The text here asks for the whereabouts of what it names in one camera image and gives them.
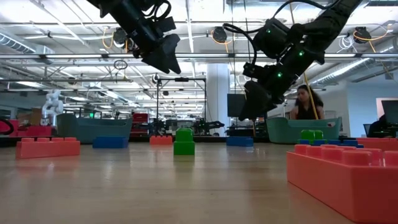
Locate yellow hanging cable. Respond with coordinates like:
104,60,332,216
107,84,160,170
303,71,320,121

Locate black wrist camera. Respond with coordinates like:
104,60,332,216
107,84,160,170
242,62,265,80
155,17,177,34

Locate long blue toy block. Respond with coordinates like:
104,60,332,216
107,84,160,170
297,139,364,149

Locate black metal frame rig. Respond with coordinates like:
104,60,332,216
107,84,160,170
156,77,207,138

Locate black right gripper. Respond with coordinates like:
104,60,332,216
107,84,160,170
238,58,307,121

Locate red crate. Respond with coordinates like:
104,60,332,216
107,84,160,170
9,119,52,138

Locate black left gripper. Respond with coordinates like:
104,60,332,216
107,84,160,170
124,17,182,75

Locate small orange toy block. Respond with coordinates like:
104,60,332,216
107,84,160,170
149,135,174,146

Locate large orange toy block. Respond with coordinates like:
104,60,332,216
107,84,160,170
286,144,398,223

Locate person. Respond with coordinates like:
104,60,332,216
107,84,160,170
368,114,389,138
290,84,326,121

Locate blue-grey plastic bin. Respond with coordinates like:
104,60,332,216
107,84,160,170
57,113,134,145

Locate teal plastic bin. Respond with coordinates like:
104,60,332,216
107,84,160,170
266,116,343,145

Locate green toy block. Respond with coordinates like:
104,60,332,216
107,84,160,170
173,128,196,156
300,129,324,141

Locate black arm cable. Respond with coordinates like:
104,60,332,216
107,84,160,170
222,22,265,66
144,0,172,22

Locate red tool cabinet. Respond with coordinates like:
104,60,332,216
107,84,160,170
132,113,149,138

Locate cardboard box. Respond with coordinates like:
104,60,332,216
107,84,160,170
17,108,43,126

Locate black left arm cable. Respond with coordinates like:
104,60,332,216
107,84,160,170
144,0,172,22

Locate black monitor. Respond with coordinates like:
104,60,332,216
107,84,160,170
381,100,398,125
226,93,247,118

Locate long orange toy block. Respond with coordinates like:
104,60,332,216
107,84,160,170
16,137,81,160

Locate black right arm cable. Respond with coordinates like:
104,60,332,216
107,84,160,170
222,22,265,66

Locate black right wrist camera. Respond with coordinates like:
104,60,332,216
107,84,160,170
242,62,265,80

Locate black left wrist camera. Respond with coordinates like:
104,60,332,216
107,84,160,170
155,17,177,34

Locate white cable coil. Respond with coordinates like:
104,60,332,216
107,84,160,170
338,35,356,51

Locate long ceiling light bar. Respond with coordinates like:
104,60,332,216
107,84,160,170
0,53,398,60

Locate white column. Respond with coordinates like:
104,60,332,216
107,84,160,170
206,63,231,137

